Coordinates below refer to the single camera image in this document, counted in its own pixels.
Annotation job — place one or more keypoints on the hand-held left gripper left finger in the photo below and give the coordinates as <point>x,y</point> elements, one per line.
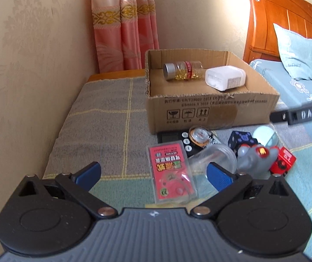
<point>89,173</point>

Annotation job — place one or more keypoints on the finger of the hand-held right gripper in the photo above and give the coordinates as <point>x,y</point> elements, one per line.
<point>295,116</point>

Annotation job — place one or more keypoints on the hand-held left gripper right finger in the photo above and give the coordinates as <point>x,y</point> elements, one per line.
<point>220,177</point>

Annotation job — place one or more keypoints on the clear plastic jar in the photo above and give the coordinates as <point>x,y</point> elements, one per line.
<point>213,155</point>

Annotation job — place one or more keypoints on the grey toy figure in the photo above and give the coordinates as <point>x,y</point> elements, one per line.
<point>248,158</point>

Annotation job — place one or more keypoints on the red toy block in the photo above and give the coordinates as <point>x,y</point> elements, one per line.
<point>285,159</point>

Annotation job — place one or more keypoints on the red blister card pack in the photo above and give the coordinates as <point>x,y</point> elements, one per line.
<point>169,169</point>

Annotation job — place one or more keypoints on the brown cardboard box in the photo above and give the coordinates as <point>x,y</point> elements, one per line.
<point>213,114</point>

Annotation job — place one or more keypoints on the light blue bed sheet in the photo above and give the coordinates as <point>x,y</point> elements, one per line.
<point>289,92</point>

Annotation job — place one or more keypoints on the dark blue dice cube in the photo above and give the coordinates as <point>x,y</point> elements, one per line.
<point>240,139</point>

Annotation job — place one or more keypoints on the clear correction tape dispenser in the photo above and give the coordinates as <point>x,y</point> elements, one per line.
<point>201,136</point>

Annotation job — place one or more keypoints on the grey checked mat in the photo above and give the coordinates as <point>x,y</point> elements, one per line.
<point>96,120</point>

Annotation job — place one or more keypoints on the light blue pillow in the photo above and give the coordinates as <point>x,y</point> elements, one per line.
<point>300,54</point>

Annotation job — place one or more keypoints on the white plastic bottle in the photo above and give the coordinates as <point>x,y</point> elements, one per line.
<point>221,77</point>

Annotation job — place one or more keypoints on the wooden bed headboard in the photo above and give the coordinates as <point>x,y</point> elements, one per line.
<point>275,19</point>

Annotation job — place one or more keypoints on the clear capsule bottle silver cap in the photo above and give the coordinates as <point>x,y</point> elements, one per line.
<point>181,71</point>

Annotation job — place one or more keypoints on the pink patterned curtain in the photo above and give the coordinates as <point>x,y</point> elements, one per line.
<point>117,32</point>

